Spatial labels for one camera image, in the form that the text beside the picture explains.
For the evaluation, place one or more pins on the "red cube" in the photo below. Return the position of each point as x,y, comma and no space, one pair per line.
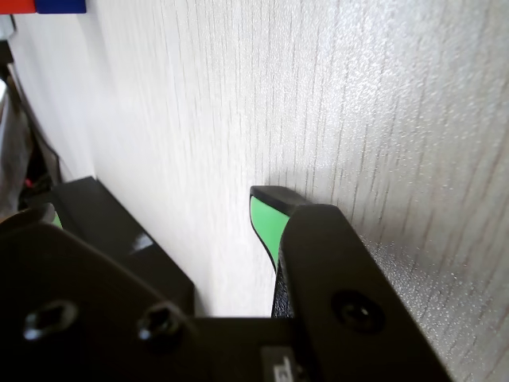
16,6

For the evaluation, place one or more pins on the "black gift box tray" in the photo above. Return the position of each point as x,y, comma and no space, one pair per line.
89,223

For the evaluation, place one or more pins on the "black open box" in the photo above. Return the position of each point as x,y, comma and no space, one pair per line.
124,224

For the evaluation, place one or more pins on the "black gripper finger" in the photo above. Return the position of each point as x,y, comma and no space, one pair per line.
330,258
79,298

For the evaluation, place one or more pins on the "blue cube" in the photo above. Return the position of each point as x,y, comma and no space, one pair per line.
59,6

